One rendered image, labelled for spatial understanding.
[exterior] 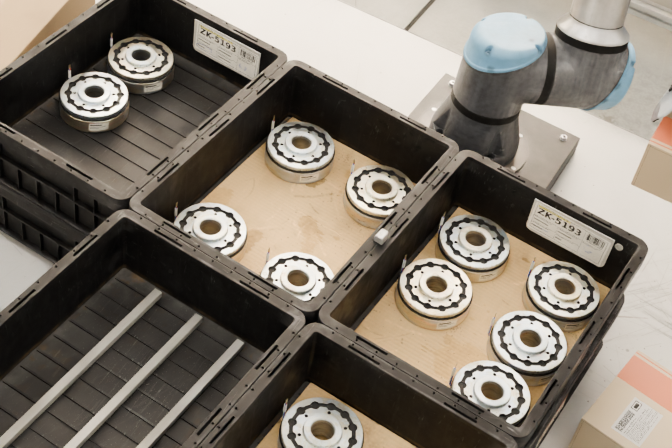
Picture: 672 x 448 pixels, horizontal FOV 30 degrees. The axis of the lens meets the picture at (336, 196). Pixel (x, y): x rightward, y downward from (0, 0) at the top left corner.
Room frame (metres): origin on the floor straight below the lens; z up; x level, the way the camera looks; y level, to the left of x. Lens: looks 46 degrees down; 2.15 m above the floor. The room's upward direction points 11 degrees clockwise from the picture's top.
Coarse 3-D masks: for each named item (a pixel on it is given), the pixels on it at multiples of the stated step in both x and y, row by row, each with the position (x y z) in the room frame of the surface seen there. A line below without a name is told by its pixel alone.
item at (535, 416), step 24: (456, 168) 1.29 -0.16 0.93; (504, 168) 1.31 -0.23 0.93; (432, 192) 1.23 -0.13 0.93; (552, 192) 1.28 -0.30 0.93; (408, 216) 1.18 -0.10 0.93; (624, 240) 1.22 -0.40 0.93; (360, 264) 1.08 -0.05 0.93; (624, 288) 1.12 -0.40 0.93; (600, 312) 1.07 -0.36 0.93; (360, 336) 0.96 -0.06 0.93; (384, 360) 0.93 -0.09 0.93; (576, 360) 0.99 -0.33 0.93; (432, 384) 0.91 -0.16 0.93; (552, 384) 0.96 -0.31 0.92; (480, 408) 0.89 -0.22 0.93; (528, 432) 0.87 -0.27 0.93
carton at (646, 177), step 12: (660, 132) 1.22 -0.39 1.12; (648, 144) 1.20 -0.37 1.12; (660, 144) 1.20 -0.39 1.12; (648, 156) 1.20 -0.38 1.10; (660, 156) 1.19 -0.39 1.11; (648, 168) 1.20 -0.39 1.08; (660, 168) 1.19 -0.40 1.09; (636, 180) 1.20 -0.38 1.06; (648, 180) 1.19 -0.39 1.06; (660, 180) 1.19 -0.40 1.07; (648, 192) 1.19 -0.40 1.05; (660, 192) 1.19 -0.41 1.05
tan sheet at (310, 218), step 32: (256, 160) 1.33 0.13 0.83; (352, 160) 1.37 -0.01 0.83; (224, 192) 1.26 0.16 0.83; (256, 192) 1.27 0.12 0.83; (288, 192) 1.28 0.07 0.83; (320, 192) 1.29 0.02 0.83; (256, 224) 1.21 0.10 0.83; (288, 224) 1.22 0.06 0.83; (320, 224) 1.23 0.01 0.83; (352, 224) 1.24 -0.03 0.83; (256, 256) 1.15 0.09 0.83; (320, 256) 1.17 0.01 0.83
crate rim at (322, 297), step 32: (288, 64) 1.45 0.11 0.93; (256, 96) 1.36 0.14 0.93; (352, 96) 1.41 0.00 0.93; (224, 128) 1.29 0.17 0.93; (416, 128) 1.36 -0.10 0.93; (448, 160) 1.30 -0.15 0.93; (416, 192) 1.23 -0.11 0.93; (160, 224) 1.08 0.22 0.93; (384, 224) 1.16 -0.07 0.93; (224, 256) 1.05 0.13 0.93; (352, 256) 1.09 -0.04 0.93
